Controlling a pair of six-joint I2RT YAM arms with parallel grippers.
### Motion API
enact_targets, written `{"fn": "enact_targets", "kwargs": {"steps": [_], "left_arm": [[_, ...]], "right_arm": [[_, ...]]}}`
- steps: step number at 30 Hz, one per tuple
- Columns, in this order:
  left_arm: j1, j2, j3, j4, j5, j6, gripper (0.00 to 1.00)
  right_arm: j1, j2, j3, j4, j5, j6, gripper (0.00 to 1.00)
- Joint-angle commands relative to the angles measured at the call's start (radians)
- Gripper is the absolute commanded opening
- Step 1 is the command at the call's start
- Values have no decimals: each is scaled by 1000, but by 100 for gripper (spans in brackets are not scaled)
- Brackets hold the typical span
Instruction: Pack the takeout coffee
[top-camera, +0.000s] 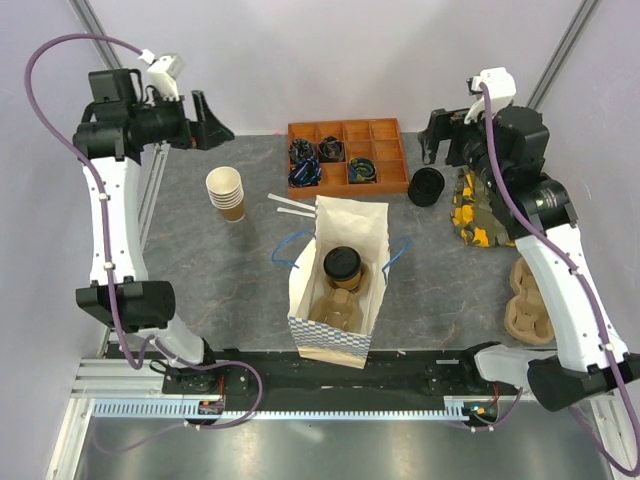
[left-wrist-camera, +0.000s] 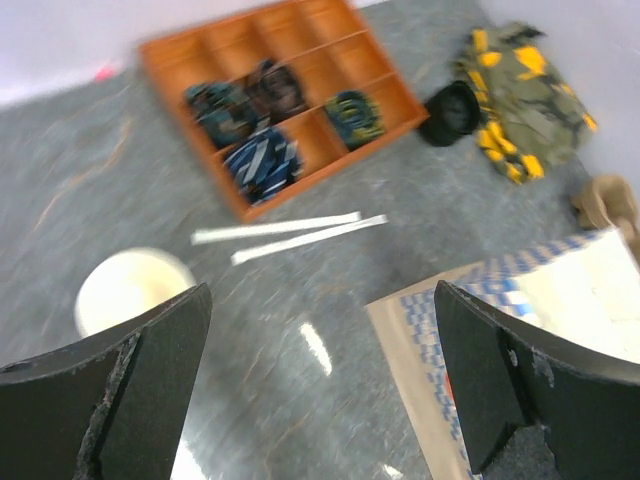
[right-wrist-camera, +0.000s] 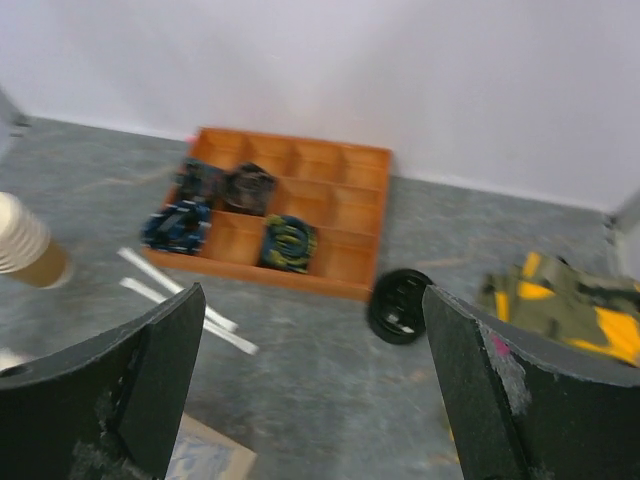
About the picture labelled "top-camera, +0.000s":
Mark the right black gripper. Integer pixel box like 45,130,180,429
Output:
420,107,507,190

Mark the black coffee cup lid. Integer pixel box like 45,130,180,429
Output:
323,246,362,281

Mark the single paper coffee cup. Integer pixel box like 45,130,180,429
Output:
328,272,362,294

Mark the checkered paper takeout bag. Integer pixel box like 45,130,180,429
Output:
271,195,411,369

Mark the brown pulp cup carrier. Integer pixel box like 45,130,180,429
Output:
309,265,371,333

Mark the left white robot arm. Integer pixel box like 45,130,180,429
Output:
73,65,235,393

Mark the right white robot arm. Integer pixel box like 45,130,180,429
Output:
418,105,639,412

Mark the stack of paper cups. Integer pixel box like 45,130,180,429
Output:
205,166,246,223

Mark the stack of black lids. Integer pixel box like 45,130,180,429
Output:
408,167,445,207

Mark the camouflage fabric bag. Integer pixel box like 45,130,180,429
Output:
451,167,515,248

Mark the wrapped paper straw upper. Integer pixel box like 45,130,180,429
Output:
267,193,315,211

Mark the wrapped paper straw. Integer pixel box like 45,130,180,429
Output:
267,193,315,211
276,207,316,219

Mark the orange wooden compartment tray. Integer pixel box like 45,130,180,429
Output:
287,118,409,199

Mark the dark rolled tie left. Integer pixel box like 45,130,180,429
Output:
289,138,315,164

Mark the wrapped paper straw middle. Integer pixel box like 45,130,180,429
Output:
276,207,316,219

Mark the blue striped rolled tie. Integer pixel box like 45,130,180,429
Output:
288,159,322,188

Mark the green yellow rolled tie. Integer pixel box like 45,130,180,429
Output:
348,157,377,184

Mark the brown dark rolled tie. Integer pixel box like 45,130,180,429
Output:
318,135,345,163

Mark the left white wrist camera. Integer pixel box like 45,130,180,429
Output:
138,49,184,101

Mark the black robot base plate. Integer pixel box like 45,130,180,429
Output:
162,347,521,401

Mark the grey slotted cable duct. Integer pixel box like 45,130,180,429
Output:
92,399,471,421

